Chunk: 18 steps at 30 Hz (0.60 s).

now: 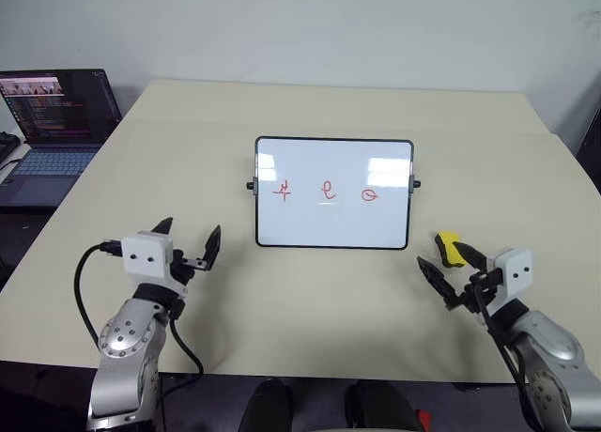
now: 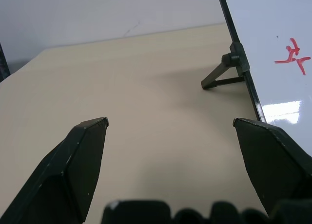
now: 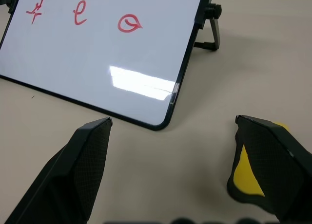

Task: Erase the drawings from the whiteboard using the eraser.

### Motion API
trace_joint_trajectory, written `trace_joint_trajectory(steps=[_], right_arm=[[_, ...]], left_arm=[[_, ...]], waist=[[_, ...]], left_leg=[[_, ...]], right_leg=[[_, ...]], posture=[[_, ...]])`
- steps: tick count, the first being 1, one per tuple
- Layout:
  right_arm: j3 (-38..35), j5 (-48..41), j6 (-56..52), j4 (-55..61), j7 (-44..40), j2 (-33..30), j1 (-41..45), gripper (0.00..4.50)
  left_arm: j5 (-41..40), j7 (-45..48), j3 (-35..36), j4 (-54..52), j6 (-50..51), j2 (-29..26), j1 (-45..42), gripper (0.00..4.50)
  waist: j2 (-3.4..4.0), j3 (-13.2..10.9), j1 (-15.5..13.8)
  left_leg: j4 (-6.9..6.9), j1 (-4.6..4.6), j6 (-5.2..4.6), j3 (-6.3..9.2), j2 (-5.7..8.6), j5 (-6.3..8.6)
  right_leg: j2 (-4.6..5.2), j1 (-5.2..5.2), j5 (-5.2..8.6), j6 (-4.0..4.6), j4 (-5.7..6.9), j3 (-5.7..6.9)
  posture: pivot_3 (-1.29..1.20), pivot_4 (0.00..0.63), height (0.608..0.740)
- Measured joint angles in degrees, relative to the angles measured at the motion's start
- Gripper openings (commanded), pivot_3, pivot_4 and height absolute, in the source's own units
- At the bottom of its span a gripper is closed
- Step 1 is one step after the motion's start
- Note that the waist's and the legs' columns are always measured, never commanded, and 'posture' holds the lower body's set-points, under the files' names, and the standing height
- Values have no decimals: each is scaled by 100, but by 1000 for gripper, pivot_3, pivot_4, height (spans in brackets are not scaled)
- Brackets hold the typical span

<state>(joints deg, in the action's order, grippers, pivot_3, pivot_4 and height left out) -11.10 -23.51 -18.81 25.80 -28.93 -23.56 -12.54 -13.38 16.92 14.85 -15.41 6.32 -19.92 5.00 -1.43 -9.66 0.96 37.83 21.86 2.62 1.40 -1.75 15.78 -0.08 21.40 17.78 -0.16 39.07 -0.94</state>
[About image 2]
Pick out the dark object at wall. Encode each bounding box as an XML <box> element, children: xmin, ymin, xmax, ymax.
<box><xmin>0</xmin><ymin>41</ymin><xmax>10</xmax><ymax>83</ymax></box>

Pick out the black-framed whiteboard with stand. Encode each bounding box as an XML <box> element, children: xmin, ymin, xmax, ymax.
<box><xmin>200</xmin><ymin>0</ymin><xmax>312</xmax><ymax>158</ymax></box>

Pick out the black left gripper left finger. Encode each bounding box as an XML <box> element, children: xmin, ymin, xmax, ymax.
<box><xmin>0</xmin><ymin>117</ymin><xmax>109</xmax><ymax>224</ymax></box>

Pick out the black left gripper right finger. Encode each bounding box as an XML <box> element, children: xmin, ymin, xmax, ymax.
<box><xmin>233</xmin><ymin>117</ymin><xmax>312</xmax><ymax>217</ymax></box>

